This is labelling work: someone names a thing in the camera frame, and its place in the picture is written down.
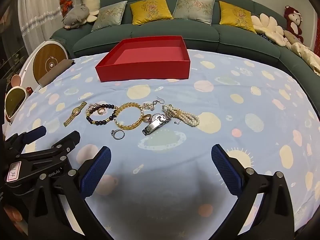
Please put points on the red curtain bow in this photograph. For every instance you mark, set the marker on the red curtain bow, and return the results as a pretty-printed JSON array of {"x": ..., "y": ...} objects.
[{"x": 66, "y": 5}]

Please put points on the pink round knob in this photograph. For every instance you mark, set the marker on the pink round knob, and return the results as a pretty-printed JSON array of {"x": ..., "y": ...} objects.
[{"x": 15, "y": 80}]

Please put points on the cream satin cushion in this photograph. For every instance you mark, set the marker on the cream satin cushion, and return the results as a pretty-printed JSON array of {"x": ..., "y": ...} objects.
[{"x": 305, "y": 55}]

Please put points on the white appliance with wooden disc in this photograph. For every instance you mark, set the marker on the white appliance with wooden disc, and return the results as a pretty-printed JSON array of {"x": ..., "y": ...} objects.
[{"x": 47, "y": 60}]

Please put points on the cream flower-shaped cushion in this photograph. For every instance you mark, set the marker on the cream flower-shaped cushion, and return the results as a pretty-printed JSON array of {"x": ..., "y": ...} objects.
[{"x": 268, "y": 26}]

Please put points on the yellow embroidered cushion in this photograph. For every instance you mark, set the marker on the yellow embroidered cushion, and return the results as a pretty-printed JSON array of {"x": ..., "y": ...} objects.
[
  {"x": 150, "y": 10},
  {"x": 236, "y": 16}
]

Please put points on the white-rimmed round toy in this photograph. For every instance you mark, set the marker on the white-rimmed round toy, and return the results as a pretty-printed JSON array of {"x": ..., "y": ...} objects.
[{"x": 15, "y": 102}]

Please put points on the grey pig plush toy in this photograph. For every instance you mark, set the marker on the grey pig plush toy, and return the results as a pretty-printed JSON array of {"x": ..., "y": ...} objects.
[{"x": 75, "y": 16}]

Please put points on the light blue printed blanket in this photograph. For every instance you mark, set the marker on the light blue printed blanket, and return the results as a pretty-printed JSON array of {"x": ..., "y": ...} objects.
[{"x": 162, "y": 170}]

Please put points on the red monkey plush toy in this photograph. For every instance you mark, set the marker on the red monkey plush toy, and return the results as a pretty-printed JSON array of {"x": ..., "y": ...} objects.
[{"x": 293, "y": 20}]

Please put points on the red cardboard box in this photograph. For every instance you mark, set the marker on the red cardboard box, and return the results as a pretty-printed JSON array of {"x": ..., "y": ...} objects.
[{"x": 140, "y": 71}]

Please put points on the beige plush pillow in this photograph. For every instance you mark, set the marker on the beige plush pillow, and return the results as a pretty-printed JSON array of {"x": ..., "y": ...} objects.
[{"x": 292, "y": 38}]

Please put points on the grey-blue embroidered cushion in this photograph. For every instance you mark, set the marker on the grey-blue embroidered cushion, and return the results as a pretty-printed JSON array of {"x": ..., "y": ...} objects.
[
  {"x": 193, "y": 7},
  {"x": 110, "y": 16}
]

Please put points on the white sheer curtain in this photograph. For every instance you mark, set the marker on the white sheer curtain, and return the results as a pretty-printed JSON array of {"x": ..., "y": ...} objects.
[{"x": 40, "y": 10}]

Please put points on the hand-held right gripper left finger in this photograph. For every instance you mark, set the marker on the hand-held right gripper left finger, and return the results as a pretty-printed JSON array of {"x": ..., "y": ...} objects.
[{"x": 96, "y": 172}]

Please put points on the silver hook earring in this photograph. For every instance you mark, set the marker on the silver hook earring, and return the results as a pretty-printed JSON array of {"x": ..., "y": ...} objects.
[{"x": 160, "y": 101}]

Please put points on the silver wristwatch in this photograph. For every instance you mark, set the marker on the silver wristwatch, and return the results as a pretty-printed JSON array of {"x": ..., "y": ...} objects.
[{"x": 155, "y": 123}]

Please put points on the green sofa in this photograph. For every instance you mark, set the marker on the green sofa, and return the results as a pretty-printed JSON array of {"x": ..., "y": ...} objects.
[{"x": 175, "y": 30}]

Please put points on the dark blue patterned cloth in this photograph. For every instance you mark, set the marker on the dark blue patterned cloth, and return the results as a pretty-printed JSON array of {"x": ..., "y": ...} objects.
[{"x": 266, "y": 37}]

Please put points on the gold wristwatch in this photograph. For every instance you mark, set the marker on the gold wristwatch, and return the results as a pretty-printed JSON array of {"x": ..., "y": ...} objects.
[{"x": 75, "y": 111}]

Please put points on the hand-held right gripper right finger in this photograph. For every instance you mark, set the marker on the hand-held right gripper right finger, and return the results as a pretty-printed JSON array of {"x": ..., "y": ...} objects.
[{"x": 226, "y": 170}]

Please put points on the sparkling silver earring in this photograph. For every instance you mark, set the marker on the sparkling silver earring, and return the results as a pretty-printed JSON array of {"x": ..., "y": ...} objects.
[{"x": 149, "y": 106}]

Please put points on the brown flat panel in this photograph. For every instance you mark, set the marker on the brown flat panel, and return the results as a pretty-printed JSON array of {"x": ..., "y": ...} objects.
[{"x": 55, "y": 73}]

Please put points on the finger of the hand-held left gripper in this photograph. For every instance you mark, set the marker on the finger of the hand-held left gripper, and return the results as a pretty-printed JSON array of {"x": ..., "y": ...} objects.
[
  {"x": 66, "y": 142},
  {"x": 35, "y": 133}
]

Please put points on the small red knob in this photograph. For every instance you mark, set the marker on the small red knob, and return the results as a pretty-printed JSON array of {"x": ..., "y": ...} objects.
[{"x": 29, "y": 90}]

